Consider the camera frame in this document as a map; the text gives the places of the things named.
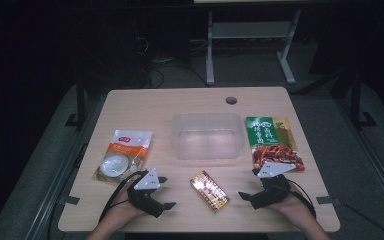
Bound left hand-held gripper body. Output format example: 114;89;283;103
127;168;164;218

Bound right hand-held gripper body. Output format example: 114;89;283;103
249;162;296;210

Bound green sauce packet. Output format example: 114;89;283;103
245;115;306;173

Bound white and orange food pouch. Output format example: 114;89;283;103
93;129;153;184

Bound clear plastic container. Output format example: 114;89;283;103
171;112;245;160

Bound person's left hand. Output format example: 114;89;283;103
111;185;149;224

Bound person's right hand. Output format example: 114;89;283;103
268;185;311;221

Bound grey tape strip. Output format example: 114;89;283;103
59;195;81;206
315;196;342;206

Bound black metal stand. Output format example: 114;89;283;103
349;68;378;130
64;74;88;130

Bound left hand-held gripper cable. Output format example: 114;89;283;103
98;170;142;224

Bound hand-held gripper cable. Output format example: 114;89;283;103
98;170;142;224
285;179;317;219

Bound right hand-held gripper cable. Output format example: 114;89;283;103
285;179;317;219

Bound aluminium floor rail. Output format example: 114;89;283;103
333;96;384;216
23;96;108;240

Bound black floor cables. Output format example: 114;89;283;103
141;36;211;89

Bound thin black floor cable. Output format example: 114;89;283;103
341;201;384;240

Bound white metal table frame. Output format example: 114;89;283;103
205;9;303;86

